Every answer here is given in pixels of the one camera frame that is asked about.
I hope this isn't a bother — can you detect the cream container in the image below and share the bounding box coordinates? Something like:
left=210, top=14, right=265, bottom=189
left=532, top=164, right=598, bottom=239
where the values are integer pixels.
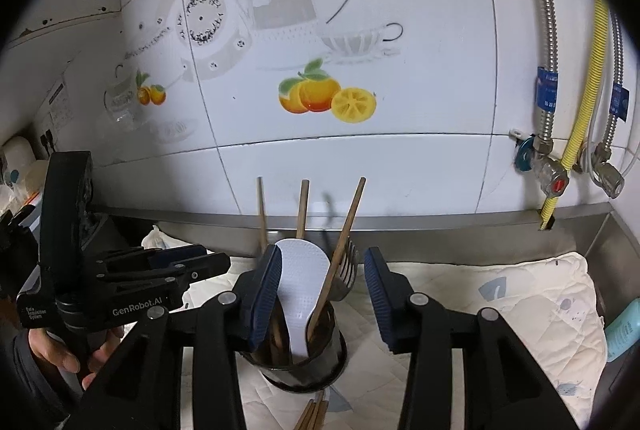
left=20, top=160, right=51, bottom=193

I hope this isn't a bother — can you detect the person's left hand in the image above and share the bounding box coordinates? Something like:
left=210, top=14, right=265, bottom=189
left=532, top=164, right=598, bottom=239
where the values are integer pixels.
left=27, top=327, right=126, bottom=392

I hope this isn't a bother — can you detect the person's left forearm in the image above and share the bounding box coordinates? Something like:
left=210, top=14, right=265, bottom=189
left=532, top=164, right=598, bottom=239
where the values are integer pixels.
left=7, top=330, right=83, bottom=426

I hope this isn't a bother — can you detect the metal valve with red knob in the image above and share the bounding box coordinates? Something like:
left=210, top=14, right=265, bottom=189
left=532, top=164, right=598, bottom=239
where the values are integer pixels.
left=532, top=140, right=571, bottom=198

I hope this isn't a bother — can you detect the black utensil holder cup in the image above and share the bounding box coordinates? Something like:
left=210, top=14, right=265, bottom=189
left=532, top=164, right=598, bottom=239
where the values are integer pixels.
left=234, top=260, right=349, bottom=393

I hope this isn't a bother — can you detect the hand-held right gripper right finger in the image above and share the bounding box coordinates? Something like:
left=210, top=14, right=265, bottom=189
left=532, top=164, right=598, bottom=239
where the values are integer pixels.
left=363, top=247, right=576, bottom=430

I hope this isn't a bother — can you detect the plain metal valve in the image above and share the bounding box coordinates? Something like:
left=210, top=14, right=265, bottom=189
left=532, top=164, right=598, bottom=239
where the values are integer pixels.
left=575, top=145, right=626, bottom=198

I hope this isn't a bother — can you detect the white paper wall notice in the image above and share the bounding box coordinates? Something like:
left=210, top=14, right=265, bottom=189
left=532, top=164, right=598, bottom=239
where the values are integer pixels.
left=47, top=72, right=76, bottom=131

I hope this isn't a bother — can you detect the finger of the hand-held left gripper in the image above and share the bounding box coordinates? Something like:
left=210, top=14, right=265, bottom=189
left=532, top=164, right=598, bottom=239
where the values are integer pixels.
left=95, top=252, right=232, bottom=295
left=92, top=244, right=210, bottom=269

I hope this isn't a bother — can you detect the blue hose tag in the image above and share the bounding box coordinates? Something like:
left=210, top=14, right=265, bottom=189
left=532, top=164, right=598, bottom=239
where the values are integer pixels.
left=610, top=84, right=630, bottom=121
left=537, top=67, right=558, bottom=111

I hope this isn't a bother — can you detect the white round container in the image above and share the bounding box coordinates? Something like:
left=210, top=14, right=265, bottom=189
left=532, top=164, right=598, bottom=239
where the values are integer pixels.
left=1, top=136, right=36, bottom=171

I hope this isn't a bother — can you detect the white quilted mat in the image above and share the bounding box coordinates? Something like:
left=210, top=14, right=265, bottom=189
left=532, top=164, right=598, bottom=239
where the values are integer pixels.
left=142, top=225, right=608, bottom=430

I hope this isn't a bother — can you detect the white rice paddle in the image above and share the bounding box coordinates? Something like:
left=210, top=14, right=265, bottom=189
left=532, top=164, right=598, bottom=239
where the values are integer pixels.
left=274, top=238, right=332, bottom=363

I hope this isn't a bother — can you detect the teal pump bottle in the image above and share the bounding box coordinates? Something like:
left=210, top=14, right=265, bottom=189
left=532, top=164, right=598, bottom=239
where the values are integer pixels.
left=604, top=305, right=640, bottom=363

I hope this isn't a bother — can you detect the teal valve handle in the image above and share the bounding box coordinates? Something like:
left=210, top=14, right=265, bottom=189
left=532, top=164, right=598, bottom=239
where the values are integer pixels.
left=515, top=137, right=538, bottom=171

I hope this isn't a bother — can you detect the silver kitchen appliance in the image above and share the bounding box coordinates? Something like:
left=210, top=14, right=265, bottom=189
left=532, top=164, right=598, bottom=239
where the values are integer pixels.
left=0, top=195, right=46, bottom=301

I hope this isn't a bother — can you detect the dark slotted spatula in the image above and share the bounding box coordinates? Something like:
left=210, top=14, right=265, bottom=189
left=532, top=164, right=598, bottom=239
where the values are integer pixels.
left=327, top=237, right=359, bottom=303

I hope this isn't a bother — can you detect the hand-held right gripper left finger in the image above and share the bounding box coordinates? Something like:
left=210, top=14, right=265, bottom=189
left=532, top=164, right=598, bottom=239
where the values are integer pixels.
left=80, top=244, right=284, bottom=430

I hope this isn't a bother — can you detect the yellow gas hose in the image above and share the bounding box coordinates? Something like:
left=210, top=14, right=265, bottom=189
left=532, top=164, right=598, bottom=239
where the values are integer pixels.
left=539, top=0, right=611, bottom=231

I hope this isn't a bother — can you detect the steel braided hose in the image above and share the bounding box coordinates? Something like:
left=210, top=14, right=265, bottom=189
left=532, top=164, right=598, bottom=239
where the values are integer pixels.
left=597, top=10, right=626, bottom=161
left=519, top=0, right=560, bottom=151

